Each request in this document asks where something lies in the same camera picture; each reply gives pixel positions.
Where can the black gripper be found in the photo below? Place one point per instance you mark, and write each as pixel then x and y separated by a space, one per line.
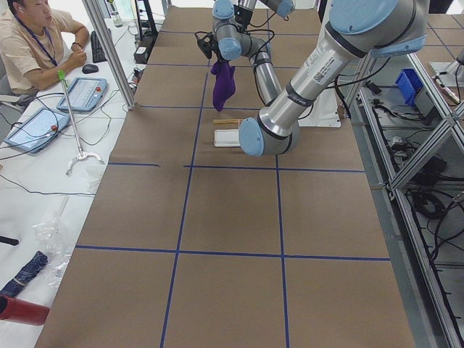
pixel 217 58

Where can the purple towel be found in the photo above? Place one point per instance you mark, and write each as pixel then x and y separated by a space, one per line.
pixel 224 87

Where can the left wooden rack rod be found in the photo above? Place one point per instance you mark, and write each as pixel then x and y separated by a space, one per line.
pixel 227 121

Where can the white towel rack base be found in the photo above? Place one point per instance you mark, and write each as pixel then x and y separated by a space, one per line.
pixel 226 138

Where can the black keyboard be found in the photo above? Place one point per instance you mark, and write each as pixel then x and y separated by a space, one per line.
pixel 97 51

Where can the black computer mouse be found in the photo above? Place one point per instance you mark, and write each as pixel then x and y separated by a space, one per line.
pixel 89 69

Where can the upper teach pendant tablet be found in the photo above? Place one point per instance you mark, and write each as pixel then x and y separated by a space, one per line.
pixel 85 93

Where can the teach pendant tablet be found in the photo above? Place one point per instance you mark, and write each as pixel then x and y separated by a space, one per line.
pixel 85 93
pixel 37 131

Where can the metal reacher grabber stick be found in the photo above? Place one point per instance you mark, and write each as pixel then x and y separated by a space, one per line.
pixel 81 155

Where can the seated man beige shirt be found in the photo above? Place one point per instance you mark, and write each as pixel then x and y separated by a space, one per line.
pixel 37 42

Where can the lower teach pendant tablet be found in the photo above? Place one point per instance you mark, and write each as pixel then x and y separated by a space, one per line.
pixel 37 131

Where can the brown paper table cover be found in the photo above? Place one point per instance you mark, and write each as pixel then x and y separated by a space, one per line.
pixel 189 245

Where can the blue plastic bin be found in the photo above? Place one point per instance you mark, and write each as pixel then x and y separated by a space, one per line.
pixel 409 85

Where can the clear plastic wrap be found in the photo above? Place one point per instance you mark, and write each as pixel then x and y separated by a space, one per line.
pixel 54 242

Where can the folded dark blue umbrella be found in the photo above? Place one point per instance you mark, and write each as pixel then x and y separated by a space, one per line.
pixel 25 275

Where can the red cylinder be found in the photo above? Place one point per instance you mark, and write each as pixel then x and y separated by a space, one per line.
pixel 24 312

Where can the aluminium frame post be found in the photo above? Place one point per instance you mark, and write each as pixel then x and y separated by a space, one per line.
pixel 97 20

